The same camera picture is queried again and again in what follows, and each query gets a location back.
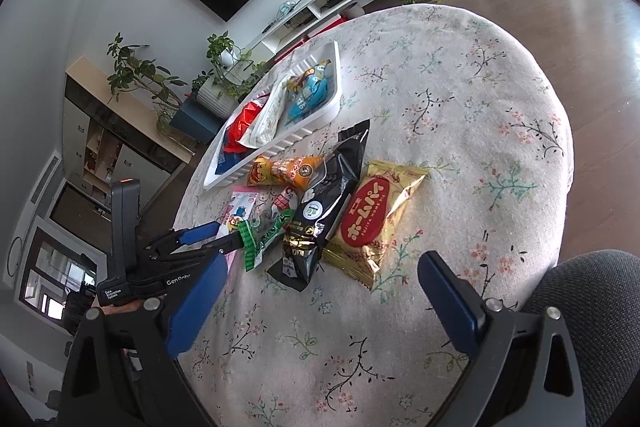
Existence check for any green snack pack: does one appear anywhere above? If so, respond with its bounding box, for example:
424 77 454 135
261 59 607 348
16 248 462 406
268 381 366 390
236 209 295 272

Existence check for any black snack bag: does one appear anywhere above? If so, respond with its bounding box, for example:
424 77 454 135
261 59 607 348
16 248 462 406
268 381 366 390
268 119 370 291

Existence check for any blue mini roll cake pack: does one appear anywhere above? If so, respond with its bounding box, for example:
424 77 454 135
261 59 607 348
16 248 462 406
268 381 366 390
215 130 244 174

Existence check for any orange cartoon snack pack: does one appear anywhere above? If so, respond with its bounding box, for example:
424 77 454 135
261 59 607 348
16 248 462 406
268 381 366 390
247 156 322 191

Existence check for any white red snack bag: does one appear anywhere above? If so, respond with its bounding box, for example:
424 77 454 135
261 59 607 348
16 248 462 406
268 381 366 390
240 77 288 150

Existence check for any red foil snack bag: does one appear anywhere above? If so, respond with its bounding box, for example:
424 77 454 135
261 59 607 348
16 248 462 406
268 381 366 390
222 95 268 154

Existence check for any gold home pie bag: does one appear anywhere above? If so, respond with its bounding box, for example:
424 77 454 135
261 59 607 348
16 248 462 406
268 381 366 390
323 159 427 289

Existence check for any panda blue snack bag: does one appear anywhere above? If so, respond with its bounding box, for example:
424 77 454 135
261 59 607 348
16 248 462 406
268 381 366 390
286 60 332 124

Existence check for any person left hand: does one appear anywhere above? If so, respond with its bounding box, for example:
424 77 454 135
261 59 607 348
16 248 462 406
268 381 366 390
102 300 143 315

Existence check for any small gold red candy pack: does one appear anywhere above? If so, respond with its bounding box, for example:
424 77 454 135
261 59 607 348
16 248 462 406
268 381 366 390
272 187 298 211

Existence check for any tall plant blue pot left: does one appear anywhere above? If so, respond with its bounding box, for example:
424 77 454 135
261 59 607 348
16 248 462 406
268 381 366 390
106 32 222 144

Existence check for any wooden cabinet shelf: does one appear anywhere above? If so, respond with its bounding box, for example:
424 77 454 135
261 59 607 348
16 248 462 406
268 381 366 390
62 56 194 208

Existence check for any dark office chair back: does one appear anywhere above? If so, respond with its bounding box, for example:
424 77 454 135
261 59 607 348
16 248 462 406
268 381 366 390
522 249 640 426

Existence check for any plant ribbed white pot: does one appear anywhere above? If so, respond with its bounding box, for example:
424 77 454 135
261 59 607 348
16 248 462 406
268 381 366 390
192 70 238 120

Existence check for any trailing pothos plant left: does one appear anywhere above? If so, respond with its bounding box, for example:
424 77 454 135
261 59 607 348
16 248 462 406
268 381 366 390
206 31 267 101

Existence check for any red storage box left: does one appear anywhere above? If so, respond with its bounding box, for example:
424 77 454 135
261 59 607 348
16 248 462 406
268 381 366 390
273 36 308 64

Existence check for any red storage box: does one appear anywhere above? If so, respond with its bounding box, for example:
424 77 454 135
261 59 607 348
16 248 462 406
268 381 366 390
273 36 308 64
306 14 346 39

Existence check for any floral round tablecloth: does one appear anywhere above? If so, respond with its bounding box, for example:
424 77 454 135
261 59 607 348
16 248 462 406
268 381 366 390
180 5 574 426

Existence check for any red storage box right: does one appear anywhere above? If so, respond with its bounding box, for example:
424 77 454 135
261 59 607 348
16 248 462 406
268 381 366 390
306 14 346 39

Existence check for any small grey flower pot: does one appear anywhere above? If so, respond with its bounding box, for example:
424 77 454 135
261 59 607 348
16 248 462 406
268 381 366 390
341 2 366 20

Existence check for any white tv console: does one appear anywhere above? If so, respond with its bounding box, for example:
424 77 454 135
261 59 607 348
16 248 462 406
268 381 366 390
245 0 361 61

